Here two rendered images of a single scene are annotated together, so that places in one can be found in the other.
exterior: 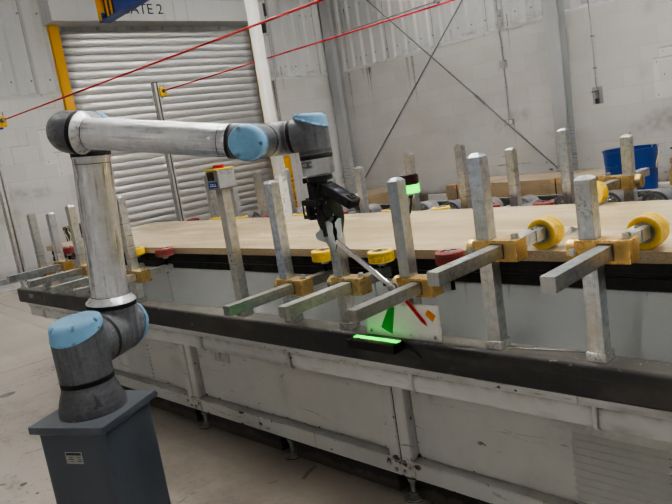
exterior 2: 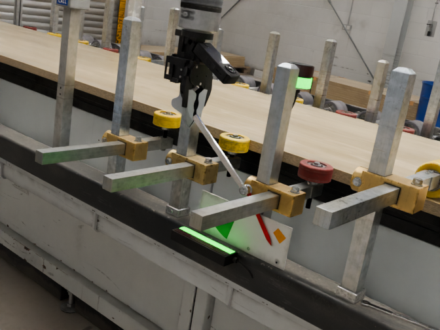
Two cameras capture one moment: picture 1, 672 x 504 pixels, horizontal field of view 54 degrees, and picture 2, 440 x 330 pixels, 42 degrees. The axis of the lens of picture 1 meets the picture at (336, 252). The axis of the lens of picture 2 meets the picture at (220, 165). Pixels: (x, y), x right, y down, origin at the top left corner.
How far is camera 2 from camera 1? 0.50 m
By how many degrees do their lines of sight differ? 10
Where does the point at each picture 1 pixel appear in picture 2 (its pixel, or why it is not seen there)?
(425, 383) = (245, 302)
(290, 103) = not seen: outside the picture
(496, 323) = (357, 272)
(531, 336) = (376, 284)
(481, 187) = (398, 111)
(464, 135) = (303, 26)
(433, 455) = not seen: outside the picture
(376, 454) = not seen: outside the picture
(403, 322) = (243, 231)
